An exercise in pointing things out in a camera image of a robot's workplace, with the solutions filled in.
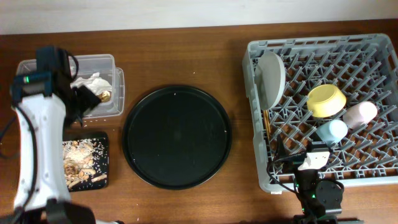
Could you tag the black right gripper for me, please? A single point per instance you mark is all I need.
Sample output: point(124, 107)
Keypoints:
point(281, 155)

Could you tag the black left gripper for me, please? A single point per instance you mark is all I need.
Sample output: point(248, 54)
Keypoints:
point(87, 99)

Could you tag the white paper napkin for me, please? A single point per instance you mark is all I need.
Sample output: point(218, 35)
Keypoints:
point(95, 83)

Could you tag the gold foil wrapper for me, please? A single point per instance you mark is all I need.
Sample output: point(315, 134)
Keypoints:
point(105, 96)

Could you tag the blue cup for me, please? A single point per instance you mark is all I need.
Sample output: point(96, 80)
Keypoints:
point(332, 132)

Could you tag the food scraps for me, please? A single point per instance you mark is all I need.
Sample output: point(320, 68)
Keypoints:
point(81, 165)

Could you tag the yellow bowl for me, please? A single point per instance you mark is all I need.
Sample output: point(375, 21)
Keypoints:
point(325, 100)

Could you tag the grey plate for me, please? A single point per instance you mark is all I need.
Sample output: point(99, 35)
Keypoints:
point(270, 80)

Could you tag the pink cup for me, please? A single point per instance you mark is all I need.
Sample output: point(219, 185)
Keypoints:
point(360, 114)

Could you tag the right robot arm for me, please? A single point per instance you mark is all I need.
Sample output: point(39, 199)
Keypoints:
point(320, 198)

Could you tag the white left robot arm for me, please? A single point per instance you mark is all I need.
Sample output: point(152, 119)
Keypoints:
point(42, 194)

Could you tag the clear plastic waste bin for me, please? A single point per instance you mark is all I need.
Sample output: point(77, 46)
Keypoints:
point(80, 66)

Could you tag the grey dishwasher rack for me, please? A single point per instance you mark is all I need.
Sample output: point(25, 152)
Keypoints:
point(364, 68)

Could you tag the black rectangular bin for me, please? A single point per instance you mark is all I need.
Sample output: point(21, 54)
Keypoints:
point(99, 146)

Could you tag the round black tray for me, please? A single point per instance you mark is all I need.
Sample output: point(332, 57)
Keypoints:
point(177, 137)

